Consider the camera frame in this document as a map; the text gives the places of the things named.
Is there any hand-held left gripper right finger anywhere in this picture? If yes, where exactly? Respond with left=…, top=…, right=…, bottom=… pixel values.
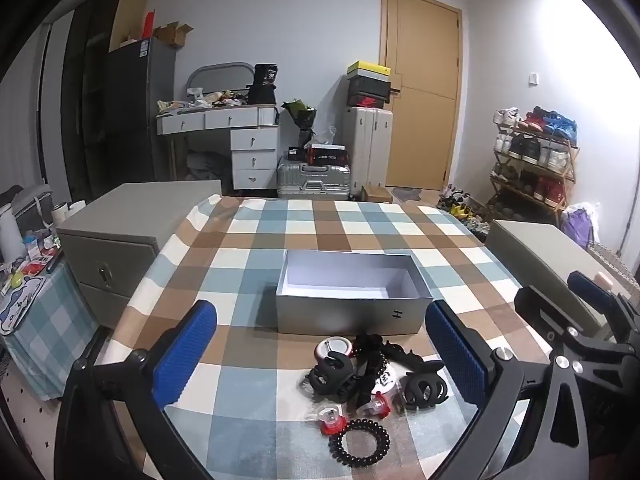
left=425, top=300, right=601, bottom=480

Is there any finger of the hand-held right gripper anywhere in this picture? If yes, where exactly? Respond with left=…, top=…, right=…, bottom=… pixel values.
left=569, top=270, right=622, bottom=314
left=514, top=285, right=632, bottom=372

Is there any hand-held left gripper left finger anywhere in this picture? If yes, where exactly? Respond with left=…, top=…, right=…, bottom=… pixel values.
left=56, top=300, right=219, bottom=480

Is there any black hair claw clip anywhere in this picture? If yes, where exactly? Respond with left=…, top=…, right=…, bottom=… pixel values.
left=401, top=360, right=449, bottom=412
left=306, top=352, right=359, bottom=402

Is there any black long hair clip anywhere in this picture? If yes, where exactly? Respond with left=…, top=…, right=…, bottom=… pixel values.
left=382, top=342, right=427, bottom=369

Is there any black tripod mount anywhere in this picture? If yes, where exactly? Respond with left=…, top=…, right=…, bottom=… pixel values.
left=357, top=352, right=389, bottom=411

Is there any black scrunchie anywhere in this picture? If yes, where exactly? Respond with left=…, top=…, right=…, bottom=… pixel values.
left=352, top=333, right=386, bottom=361

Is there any red clear plastic ring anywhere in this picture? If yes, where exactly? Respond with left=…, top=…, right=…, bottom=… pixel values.
left=357, top=392, right=391, bottom=419
left=312, top=402, right=349, bottom=436

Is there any silver box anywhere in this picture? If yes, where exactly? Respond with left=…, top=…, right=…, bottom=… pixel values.
left=276, top=249, right=433, bottom=336

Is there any round red-rimmed white disc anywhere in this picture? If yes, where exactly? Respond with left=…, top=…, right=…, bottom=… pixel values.
left=314, top=336, right=354, bottom=361

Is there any black coil hair tie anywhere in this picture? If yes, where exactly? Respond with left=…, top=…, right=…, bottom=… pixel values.
left=328, top=420, right=391, bottom=469

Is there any grey plain cabinet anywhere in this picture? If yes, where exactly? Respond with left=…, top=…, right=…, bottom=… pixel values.
left=485, top=219, right=637, bottom=342

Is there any purple bag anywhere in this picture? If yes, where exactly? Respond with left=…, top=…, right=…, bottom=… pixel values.
left=561, top=203, right=601, bottom=252

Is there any grey drawer cabinet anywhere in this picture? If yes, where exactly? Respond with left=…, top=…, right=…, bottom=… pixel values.
left=56, top=180, right=223, bottom=332

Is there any pile of floor shoes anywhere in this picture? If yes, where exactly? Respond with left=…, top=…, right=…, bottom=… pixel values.
left=436, top=184, right=494, bottom=237

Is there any checkered cloth side table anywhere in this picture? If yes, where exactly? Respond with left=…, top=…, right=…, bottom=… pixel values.
left=0, top=252, right=97, bottom=402

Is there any checkered tablecloth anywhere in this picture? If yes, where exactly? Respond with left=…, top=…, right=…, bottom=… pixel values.
left=94, top=195, right=553, bottom=480

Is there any wooden shoe rack with shoes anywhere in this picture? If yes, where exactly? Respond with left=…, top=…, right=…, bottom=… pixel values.
left=491, top=105, right=579, bottom=207

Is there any white cartoon tray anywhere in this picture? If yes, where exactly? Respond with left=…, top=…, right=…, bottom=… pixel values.
left=0, top=272, right=54, bottom=337

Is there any clutter of small bottles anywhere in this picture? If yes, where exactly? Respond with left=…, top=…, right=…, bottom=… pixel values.
left=20, top=229, right=64, bottom=274

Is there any brown cardboard box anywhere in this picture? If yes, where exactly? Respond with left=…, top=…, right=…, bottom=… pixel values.
left=360, top=185, right=394, bottom=204

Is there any grey clothes pile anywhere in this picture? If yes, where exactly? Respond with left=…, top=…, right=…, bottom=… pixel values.
left=185, top=152, right=234, bottom=182

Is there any grey tote bag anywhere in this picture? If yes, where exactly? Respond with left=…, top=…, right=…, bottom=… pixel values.
left=12, top=184, right=56, bottom=234

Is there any white thermos bottle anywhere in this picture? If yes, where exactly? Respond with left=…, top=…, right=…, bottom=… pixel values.
left=0, top=204, right=26, bottom=263

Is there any silver suitcase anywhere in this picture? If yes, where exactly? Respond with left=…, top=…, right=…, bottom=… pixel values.
left=277, top=157, right=354, bottom=200

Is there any white suitcase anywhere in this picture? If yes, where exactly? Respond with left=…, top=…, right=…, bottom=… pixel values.
left=342, top=106, right=395, bottom=197

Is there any white dressing table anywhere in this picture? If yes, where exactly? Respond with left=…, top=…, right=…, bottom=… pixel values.
left=156, top=105, right=280, bottom=192

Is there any black red striped box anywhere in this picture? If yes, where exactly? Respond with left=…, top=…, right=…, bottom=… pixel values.
left=305, top=143, right=349, bottom=166

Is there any dark grey fridge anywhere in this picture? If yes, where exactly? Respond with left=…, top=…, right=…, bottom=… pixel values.
left=106, top=38, right=177, bottom=197

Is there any wooden door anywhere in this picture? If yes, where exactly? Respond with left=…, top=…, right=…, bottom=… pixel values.
left=379, top=0, right=462, bottom=192

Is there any clutter of dressing table things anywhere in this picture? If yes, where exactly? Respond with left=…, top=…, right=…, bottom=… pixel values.
left=157, top=88, right=251, bottom=112

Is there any dark wardrobe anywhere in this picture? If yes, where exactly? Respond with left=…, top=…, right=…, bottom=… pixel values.
left=61, top=5, right=117, bottom=202

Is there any black wrapped flower bouquet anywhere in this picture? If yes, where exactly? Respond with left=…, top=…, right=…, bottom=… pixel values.
left=281, top=99, right=319, bottom=149

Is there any black shoe box stack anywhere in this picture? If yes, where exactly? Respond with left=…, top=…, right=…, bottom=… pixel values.
left=346, top=74, right=391, bottom=109

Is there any arched grey mirror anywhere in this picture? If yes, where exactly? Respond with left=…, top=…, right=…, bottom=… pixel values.
left=187, top=62, right=256, bottom=104

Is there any black bag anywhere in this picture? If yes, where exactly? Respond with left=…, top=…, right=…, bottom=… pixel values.
left=247, top=63, right=279, bottom=106

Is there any yellow shoe box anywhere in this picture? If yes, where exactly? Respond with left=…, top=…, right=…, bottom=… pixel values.
left=347, top=60, right=392, bottom=79

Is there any open cardboard box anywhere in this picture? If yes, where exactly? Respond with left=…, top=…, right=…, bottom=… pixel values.
left=152, top=22, right=195, bottom=50

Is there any flat cardboard sheet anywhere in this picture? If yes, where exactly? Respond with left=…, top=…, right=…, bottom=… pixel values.
left=109, top=0, right=150, bottom=54

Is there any wire basket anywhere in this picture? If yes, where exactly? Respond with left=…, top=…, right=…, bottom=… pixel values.
left=589, top=241, right=640, bottom=307

